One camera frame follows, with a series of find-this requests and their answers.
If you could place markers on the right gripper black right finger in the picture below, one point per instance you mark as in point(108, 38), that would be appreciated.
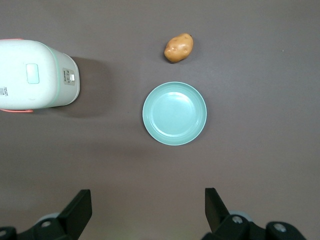
point(217, 217)

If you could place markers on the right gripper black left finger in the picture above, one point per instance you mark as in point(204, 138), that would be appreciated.
point(75, 215)

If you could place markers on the beige lunch box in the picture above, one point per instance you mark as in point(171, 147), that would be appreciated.
point(30, 75)

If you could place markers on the brown table cloth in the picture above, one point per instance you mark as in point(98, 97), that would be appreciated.
point(250, 125)

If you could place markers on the mint green round plate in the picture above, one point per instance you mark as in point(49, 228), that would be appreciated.
point(174, 113)

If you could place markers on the orange bread roll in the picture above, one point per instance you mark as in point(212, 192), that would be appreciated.
point(178, 48)

